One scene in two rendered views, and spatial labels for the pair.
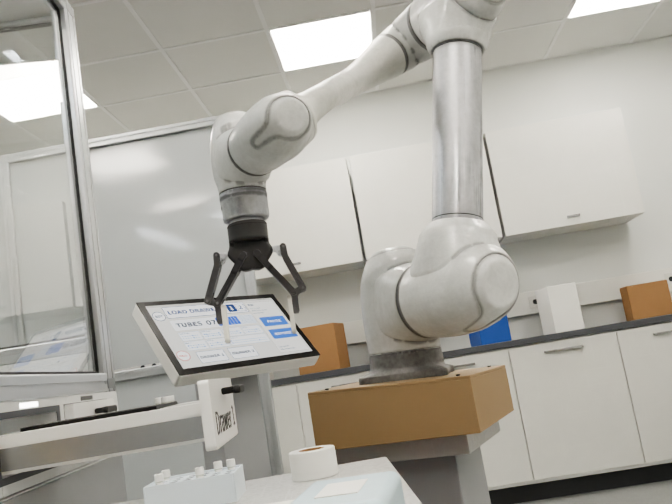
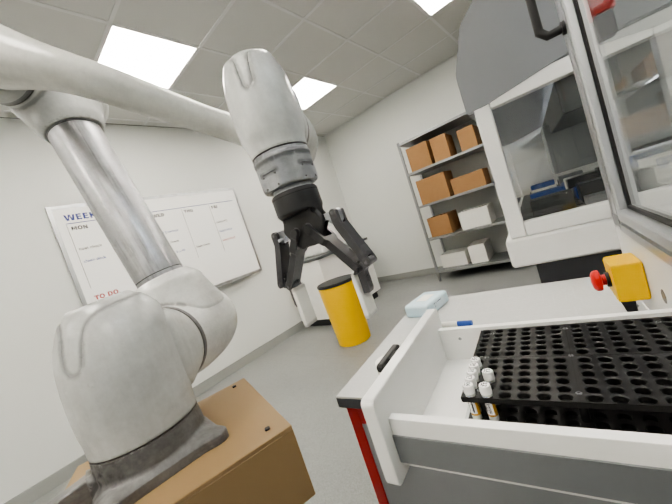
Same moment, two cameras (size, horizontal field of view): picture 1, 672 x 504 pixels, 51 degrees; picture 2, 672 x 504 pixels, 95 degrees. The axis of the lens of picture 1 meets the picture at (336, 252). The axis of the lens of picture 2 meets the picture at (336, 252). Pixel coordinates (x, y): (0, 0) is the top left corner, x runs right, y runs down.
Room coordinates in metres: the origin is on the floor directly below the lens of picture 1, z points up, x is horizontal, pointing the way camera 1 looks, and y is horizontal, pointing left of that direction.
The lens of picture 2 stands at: (1.68, 0.48, 1.13)
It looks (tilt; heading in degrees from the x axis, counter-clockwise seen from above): 4 degrees down; 217
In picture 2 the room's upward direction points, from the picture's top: 18 degrees counter-clockwise
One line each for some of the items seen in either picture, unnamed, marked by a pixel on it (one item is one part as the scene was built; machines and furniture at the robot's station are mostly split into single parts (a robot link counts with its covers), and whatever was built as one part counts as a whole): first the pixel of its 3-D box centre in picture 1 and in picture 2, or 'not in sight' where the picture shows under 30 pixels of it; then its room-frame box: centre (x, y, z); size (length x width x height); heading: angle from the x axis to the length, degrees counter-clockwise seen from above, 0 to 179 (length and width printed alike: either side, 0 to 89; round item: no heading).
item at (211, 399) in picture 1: (219, 410); (417, 375); (1.28, 0.25, 0.87); 0.29 x 0.02 x 0.11; 3
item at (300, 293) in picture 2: (291, 314); (304, 305); (1.31, 0.10, 1.02); 0.03 x 0.01 x 0.07; 3
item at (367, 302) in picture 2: (225, 324); (364, 293); (1.31, 0.22, 1.02); 0.03 x 0.01 x 0.07; 3
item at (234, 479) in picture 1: (196, 489); not in sight; (1.03, 0.25, 0.78); 0.12 x 0.08 x 0.04; 91
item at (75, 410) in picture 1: (93, 426); not in sight; (1.58, 0.58, 0.87); 0.29 x 0.02 x 0.11; 3
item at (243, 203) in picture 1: (244, 208); (287, 173); (1.31, 0.16, 1.24); 0.09 x 0.09 x 0.06
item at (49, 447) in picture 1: (101, 435); (588, 384); (1.27, 0.46, 0.86); 0.40 x 0.26 x 0.06; 93
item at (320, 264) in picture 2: not in sight; (332, 270); (-1.71, -2.28, 0.61); 1.15 x 0.72 x 1.22; 177
